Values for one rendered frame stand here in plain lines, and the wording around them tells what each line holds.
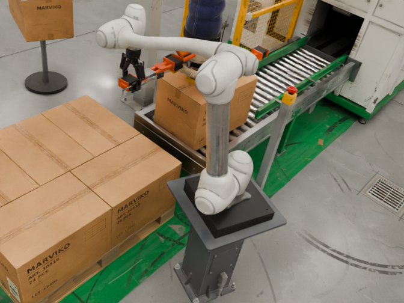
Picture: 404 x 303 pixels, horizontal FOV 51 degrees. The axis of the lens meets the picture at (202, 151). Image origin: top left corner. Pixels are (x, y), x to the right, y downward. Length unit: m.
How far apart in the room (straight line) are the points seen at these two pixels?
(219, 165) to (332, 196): 2.03
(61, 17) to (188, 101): 1.58
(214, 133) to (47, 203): 1.15
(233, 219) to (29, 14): 2.45
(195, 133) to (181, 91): 0.29
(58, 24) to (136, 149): 1.49
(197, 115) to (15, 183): 1.16
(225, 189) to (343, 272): 1.57
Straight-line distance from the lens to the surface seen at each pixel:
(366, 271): 3.41
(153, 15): 3.78
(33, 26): 3.89
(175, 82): 2.87
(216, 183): 1.94
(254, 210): 2.28
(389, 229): 3.80
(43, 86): 4.44
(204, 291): 2.82
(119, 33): 1.97
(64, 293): 2.83
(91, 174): 2.72
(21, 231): 2.47
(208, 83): 1.65
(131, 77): 2.30
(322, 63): 4.54
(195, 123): 2.79
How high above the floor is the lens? 2.44
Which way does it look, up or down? 40 degrees down
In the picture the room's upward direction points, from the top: 12 degrees clockwise
